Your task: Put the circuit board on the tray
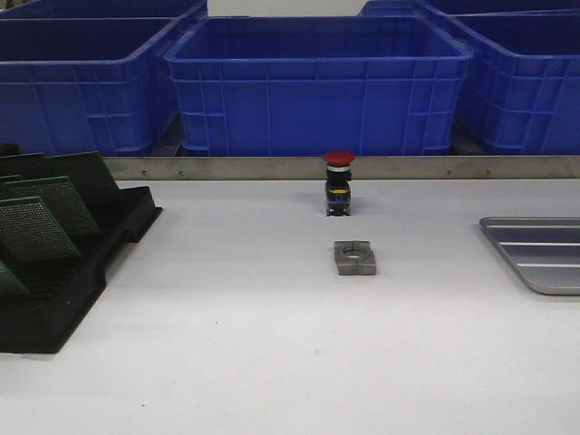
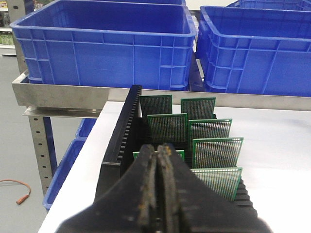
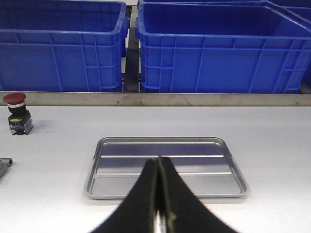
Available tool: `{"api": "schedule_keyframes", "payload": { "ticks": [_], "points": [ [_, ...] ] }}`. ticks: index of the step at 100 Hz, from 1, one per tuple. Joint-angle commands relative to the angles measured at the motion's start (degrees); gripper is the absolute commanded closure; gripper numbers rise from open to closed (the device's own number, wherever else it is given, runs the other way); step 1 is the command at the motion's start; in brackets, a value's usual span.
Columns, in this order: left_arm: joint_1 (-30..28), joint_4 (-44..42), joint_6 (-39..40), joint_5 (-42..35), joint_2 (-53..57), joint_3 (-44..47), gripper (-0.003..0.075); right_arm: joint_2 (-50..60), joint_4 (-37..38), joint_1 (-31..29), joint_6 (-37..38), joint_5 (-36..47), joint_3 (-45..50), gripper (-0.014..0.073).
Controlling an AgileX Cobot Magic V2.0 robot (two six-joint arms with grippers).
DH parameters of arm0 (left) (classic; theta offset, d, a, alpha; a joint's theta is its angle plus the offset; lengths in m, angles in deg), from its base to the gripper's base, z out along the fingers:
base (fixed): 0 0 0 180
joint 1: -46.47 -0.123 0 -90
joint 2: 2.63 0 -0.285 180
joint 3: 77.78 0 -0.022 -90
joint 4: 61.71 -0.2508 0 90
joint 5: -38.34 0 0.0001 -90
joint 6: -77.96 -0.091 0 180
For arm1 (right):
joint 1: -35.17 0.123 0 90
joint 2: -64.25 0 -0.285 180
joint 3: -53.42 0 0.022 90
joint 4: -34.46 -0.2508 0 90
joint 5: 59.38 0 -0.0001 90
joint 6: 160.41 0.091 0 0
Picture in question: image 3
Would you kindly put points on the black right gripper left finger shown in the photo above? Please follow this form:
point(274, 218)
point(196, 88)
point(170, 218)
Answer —
point(136, 213)

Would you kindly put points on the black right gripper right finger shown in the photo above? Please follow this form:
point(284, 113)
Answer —
point(183, 211)

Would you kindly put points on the silver metal tray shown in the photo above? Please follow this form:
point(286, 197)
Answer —
point(205, 164)

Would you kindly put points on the grey metal clamp block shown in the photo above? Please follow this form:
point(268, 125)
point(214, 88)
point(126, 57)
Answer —
point(5, 163)

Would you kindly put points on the red emergency stop button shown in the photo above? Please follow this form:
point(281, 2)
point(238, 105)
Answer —
point(20, 120)

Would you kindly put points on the blue plastic crate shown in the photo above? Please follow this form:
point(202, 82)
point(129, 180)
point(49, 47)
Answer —
point(187, 48)
point(62, 45)
point(297, 10)

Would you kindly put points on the blue plastic crate centre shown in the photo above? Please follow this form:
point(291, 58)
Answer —
point(62, 45)

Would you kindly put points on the blue plastic crate far right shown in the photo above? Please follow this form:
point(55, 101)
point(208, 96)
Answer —
point(297, 10)

